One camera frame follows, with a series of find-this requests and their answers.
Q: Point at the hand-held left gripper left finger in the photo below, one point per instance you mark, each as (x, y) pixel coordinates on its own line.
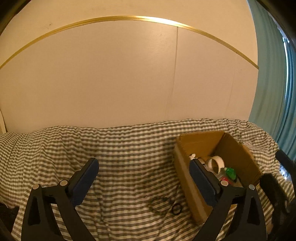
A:
(84, 183)

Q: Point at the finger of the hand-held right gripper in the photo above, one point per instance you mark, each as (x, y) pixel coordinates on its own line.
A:
(272, 187)

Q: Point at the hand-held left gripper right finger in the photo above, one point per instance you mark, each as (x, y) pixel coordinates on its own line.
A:
(203, 183)

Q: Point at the red white packet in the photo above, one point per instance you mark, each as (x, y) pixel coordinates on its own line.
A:
(223, 179)

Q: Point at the white tape roll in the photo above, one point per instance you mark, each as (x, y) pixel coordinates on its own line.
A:
(222, 163)

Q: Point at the green snack packet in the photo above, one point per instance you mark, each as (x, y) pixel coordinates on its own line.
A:
(230, 172)

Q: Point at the cardboard box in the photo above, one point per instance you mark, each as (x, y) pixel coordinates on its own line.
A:
(238, 153)

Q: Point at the grey white checked bedsheet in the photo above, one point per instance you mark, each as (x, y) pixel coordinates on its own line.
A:
(115, 148)

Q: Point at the white tufted headboard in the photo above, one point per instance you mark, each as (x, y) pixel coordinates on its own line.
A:
(1, 122)

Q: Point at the teal curtain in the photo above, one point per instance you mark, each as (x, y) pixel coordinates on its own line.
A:
(268, 81)

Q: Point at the gold wall trim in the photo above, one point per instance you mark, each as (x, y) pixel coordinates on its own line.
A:
(129, 17)

